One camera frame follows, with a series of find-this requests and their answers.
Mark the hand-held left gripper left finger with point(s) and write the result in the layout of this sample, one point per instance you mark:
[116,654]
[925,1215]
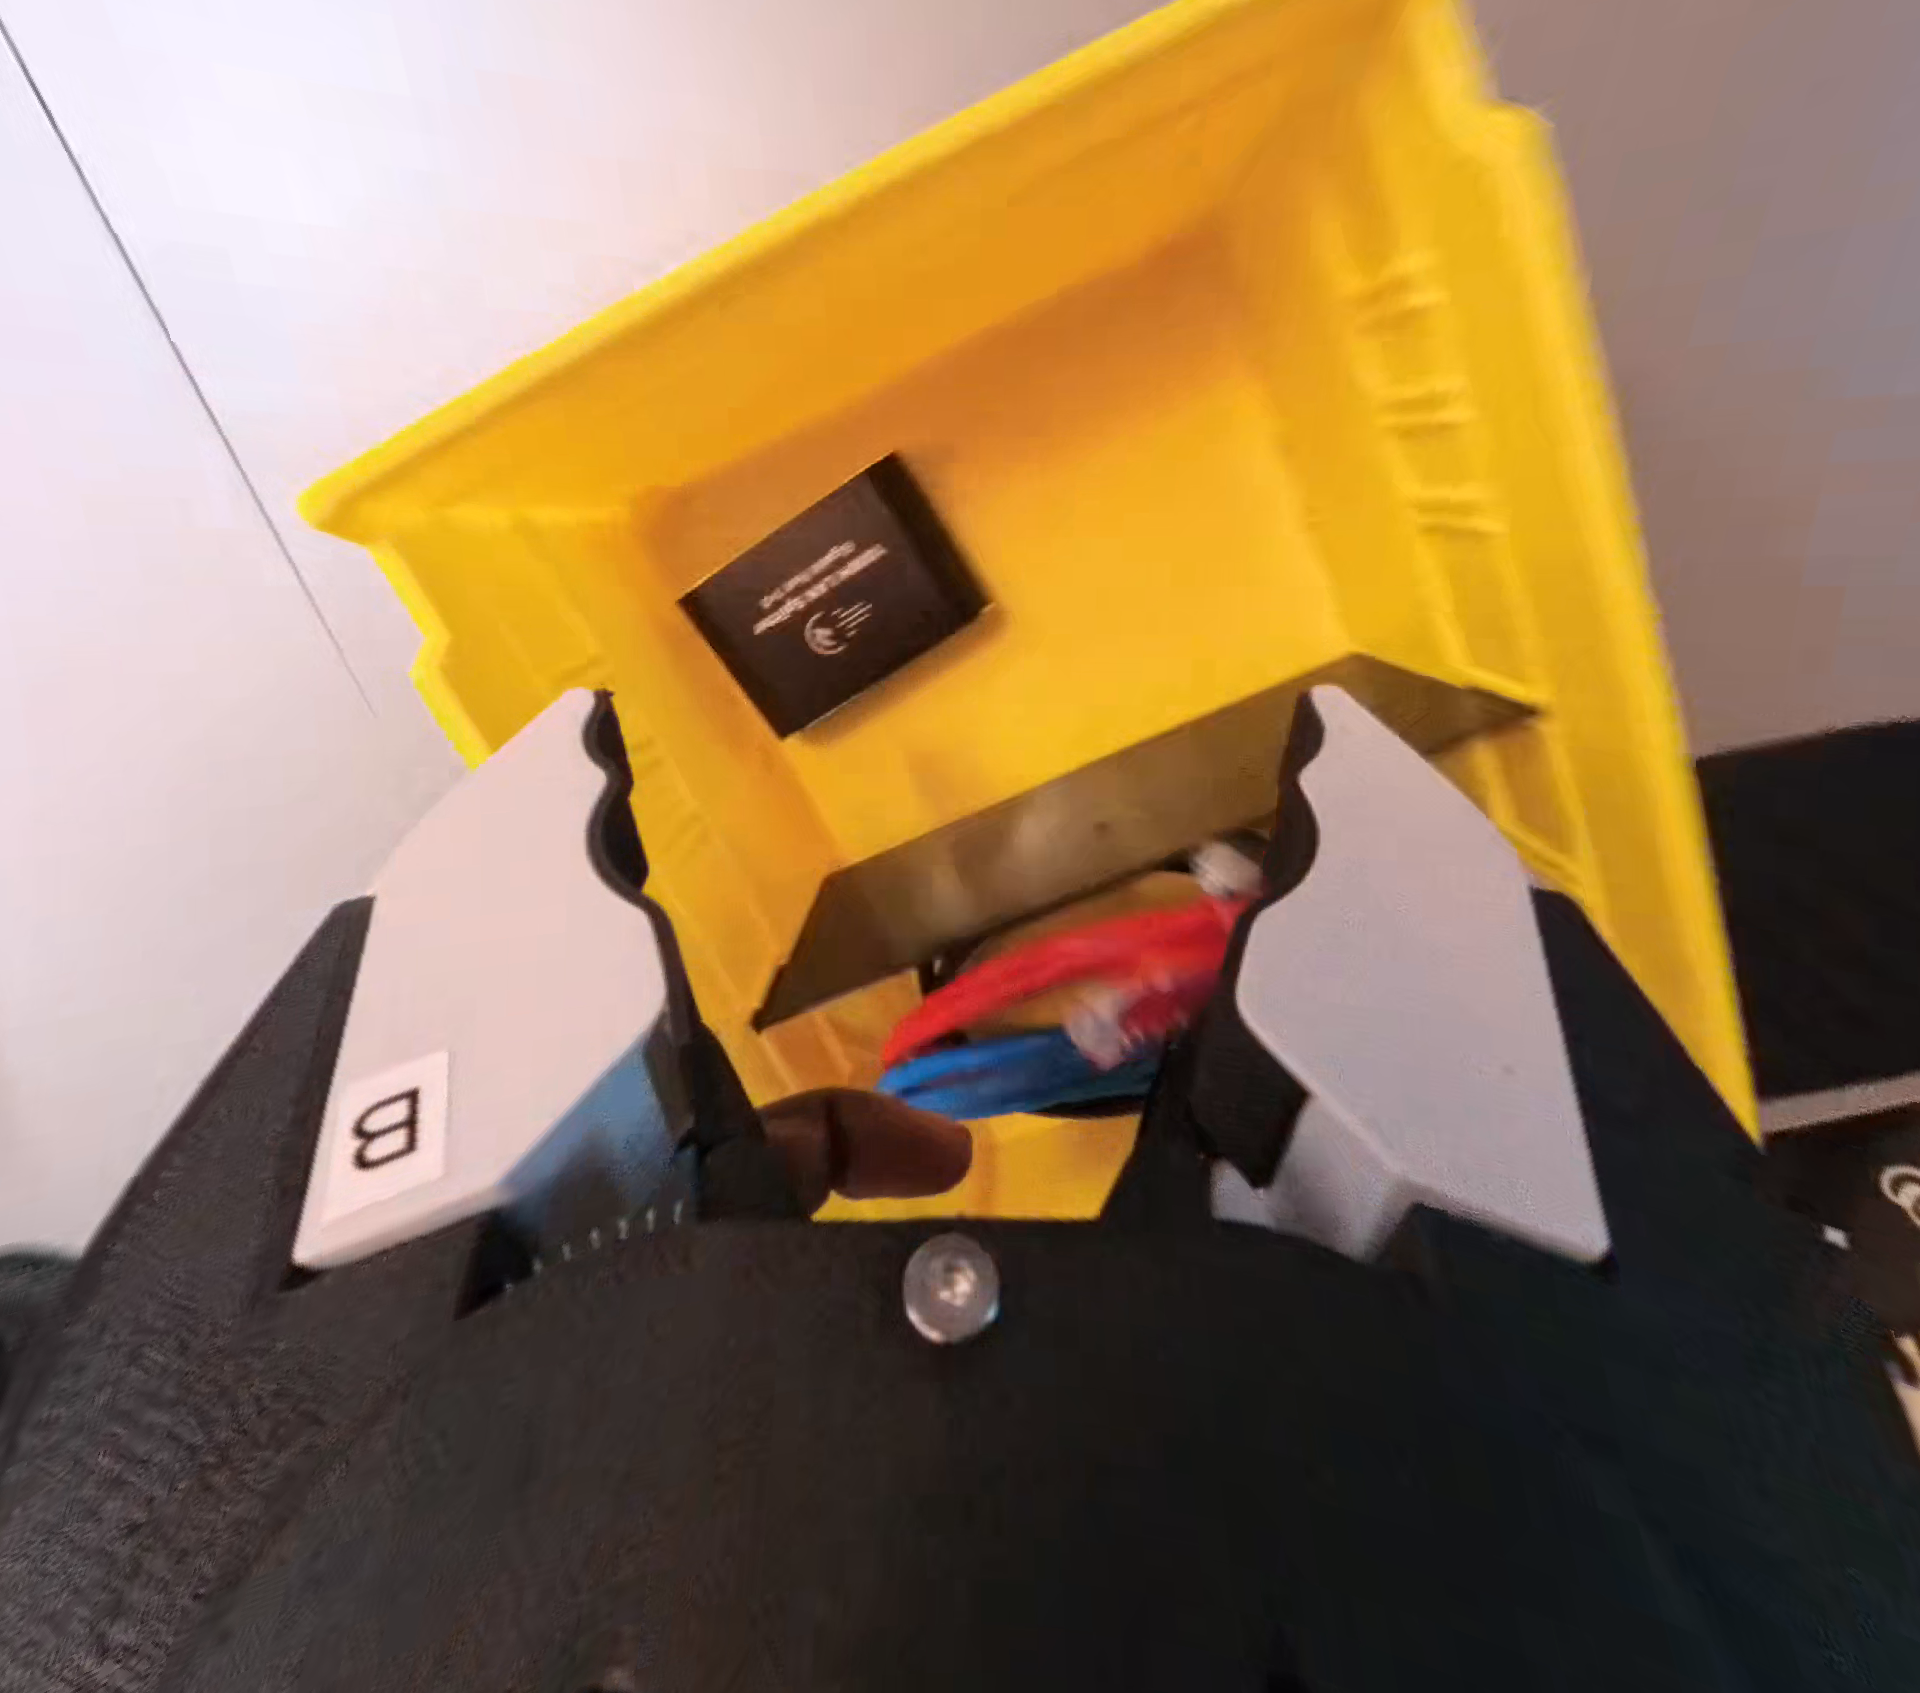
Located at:
[495,973]

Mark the black ethernet adapter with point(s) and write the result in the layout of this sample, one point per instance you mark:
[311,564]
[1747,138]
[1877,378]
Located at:
[833,590]

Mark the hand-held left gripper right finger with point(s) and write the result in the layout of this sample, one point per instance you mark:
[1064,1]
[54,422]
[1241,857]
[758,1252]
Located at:
[1411,1002]

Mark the person's left hand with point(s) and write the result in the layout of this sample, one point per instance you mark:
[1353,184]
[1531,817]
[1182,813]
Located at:
[872,1145]

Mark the black mesh pad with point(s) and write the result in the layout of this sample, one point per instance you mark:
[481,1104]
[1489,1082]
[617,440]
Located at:
[1802,912]

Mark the large yellow plastic bin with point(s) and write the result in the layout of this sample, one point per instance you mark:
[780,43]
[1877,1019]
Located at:
[1127,405]

